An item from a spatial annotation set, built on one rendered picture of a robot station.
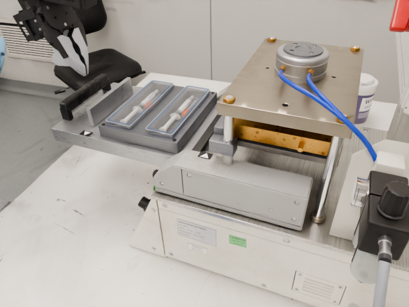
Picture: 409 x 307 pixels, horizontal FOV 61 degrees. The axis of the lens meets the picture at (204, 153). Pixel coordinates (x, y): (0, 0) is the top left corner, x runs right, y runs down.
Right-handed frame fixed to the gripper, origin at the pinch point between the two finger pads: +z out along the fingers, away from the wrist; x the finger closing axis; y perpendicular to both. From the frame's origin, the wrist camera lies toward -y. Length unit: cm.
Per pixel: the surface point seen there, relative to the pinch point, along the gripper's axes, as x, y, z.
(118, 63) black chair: -114, 92, 25
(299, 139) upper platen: 10.0, -42.6, 15.6
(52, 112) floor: -116, 176, 48
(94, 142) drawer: 10.8, -3.8, 11.6
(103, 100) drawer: 2.9, -3.4, 6.3
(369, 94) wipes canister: -47, -48, 38
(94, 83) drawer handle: -2.4, 2.4, 4.0
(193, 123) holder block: 2.7, -21.5, 14.4
